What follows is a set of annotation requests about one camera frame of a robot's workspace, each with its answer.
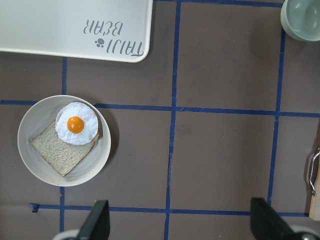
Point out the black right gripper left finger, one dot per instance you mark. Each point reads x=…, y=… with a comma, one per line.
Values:
x=97, y=224

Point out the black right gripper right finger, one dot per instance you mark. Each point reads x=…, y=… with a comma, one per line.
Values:
x=266, y=224

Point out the white round plate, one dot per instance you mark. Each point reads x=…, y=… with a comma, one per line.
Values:
x=41, y=115

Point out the bread slice under egg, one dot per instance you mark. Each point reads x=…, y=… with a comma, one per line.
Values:
x=61, y=156

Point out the wooden cutting board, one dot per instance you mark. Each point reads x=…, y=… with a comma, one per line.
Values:
x=314, y=210

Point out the plastic fried egg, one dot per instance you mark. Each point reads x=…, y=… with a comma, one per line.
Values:
x=76, y=124

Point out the white Taiji Bear tray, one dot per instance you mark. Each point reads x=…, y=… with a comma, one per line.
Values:
x=111, y=30

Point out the light green bowl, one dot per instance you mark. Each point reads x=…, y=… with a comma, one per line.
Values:
x=300, y=19

